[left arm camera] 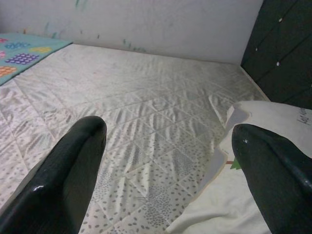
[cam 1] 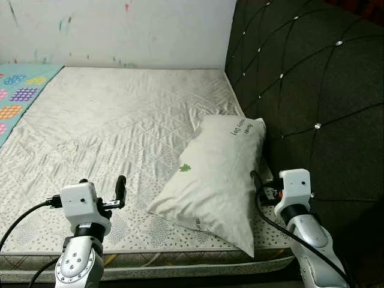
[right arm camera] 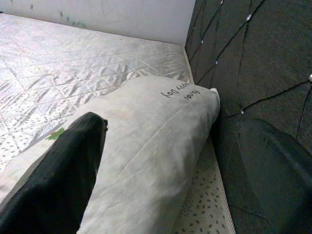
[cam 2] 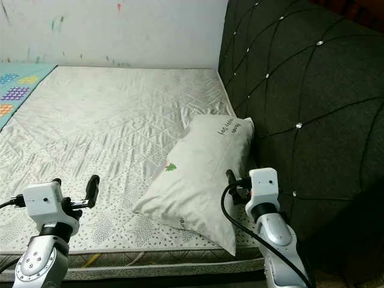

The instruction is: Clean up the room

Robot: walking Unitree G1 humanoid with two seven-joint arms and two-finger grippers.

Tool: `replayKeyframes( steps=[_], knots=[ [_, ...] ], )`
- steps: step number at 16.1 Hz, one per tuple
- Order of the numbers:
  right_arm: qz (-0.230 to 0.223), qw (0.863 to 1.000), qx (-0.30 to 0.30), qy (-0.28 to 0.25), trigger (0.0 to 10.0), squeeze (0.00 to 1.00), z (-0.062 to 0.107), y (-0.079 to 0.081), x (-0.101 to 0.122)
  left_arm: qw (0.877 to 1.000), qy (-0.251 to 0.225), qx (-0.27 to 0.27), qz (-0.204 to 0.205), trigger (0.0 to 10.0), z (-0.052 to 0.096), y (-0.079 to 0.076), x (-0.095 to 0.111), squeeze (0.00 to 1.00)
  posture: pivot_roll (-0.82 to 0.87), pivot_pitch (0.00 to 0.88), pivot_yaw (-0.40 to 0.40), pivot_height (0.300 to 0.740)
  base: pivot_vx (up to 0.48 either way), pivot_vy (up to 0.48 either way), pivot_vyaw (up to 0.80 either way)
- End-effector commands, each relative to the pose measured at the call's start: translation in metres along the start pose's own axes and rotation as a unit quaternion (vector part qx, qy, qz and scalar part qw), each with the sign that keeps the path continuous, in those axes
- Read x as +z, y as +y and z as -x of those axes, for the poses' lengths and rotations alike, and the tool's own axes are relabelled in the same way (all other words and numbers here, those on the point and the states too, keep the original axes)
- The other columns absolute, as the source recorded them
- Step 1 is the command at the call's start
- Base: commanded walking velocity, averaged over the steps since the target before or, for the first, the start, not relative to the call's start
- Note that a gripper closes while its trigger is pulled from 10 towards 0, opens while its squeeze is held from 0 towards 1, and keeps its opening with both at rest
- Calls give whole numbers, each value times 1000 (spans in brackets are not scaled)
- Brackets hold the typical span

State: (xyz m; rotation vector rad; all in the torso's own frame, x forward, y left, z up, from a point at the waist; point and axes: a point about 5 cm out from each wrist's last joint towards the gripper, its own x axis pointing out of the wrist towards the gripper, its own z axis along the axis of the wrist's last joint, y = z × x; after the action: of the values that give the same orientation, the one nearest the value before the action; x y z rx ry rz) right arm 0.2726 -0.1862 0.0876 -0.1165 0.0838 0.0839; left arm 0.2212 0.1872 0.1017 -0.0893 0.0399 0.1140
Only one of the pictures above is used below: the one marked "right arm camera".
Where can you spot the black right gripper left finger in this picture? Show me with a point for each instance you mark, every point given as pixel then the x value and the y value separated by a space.
pixel 56 182

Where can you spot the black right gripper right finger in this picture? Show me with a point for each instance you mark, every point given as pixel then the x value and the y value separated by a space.
pixel 285 182

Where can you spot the white pillow green tree print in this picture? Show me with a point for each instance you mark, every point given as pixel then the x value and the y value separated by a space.
pixel 151 146

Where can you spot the white quilted mattress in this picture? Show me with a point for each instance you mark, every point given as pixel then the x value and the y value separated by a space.
pixel 61 61

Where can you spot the black tufted headboard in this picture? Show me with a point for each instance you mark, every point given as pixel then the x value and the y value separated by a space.
pixel 256 61

